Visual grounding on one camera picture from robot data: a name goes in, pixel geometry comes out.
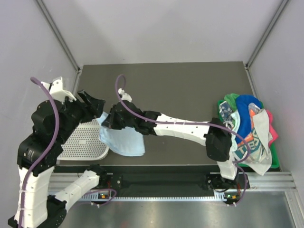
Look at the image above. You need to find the light blue towel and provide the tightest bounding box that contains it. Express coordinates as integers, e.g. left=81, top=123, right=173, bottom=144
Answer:
left=97, top=112, right=145, bottom=157

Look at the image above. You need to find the aluminium frame right post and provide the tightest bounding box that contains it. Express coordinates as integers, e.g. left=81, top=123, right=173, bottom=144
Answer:
left=245, top=0, right=290, bottom=70

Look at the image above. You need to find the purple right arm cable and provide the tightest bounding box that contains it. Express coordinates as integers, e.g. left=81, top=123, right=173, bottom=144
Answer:
left=114, top=74, right=251, bottom=206

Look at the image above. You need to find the royal blue cloth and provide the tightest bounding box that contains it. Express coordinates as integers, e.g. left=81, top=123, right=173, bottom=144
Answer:
left=235, top=95, right=263, bottom=139

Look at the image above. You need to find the black table front rail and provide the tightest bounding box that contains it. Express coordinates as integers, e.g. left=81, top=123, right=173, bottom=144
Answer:
left=53, top=163, right=250, bottom=190

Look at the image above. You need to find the orange teal printed cloth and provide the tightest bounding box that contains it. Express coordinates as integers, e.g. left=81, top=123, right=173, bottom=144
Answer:
left=234, top=125, right=269, bottom=164

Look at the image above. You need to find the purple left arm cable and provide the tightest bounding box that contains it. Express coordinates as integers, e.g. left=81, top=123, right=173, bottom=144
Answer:
left=18, top=76, right=117, bottom=228

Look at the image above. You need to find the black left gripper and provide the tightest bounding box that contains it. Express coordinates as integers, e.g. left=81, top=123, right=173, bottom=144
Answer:
left=56, top=89, right=106, bottom=143

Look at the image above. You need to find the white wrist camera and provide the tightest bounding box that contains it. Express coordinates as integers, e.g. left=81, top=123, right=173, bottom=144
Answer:
left=41, top=77, right=76, bottom=103
left=118, top=88, right=132, bottom=102

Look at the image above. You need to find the aluminium frame left post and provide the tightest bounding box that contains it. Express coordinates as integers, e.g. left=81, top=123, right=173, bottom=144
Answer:
left=34, top=0, right=80, bottom=73

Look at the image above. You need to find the patterned white blue cloth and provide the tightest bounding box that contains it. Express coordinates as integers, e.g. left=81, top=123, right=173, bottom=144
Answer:
left=219, top=101, right=235, bottom=130

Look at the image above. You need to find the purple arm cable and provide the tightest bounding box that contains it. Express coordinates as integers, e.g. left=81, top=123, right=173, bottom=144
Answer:
left=18, top=76, right=117, bottom=228
left=114, top=74, right=251, bottom=206

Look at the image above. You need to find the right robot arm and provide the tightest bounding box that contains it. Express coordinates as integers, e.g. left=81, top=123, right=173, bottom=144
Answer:
left=101, top=101, right=243, bottom=188

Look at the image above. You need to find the slotted grey cable duct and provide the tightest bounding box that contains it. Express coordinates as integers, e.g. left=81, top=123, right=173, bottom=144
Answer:
left=78, top=190, right=240, bottom=201

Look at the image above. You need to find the aluminium frame post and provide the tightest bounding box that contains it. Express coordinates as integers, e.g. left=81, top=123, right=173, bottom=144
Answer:
left=245, top=0, right=290, bottom=70
left=34, top=0, right=80, bottom=73

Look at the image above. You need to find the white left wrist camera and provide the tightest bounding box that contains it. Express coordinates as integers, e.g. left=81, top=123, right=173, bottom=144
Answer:
left=41, top=77, right=76, bottom=103

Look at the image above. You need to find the white perforated plastic basket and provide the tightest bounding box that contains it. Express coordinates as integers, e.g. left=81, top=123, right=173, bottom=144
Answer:
left=57, top=119, right=109, bottom=161

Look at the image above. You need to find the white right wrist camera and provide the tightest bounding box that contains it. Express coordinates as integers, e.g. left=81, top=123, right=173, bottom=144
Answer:
left=118, top=88, right=132, bottom=102

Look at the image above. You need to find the green plastic tray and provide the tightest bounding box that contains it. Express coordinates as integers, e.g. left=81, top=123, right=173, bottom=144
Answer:
left=217, top=100, right=280, bottom=169

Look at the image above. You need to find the pink cloth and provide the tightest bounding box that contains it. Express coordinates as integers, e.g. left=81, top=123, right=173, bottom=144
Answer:
left=266, top=110, right=279, bottom=147

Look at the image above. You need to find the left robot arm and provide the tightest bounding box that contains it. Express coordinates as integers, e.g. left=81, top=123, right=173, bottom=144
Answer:
left=8, top=90, right=108, bottom=228

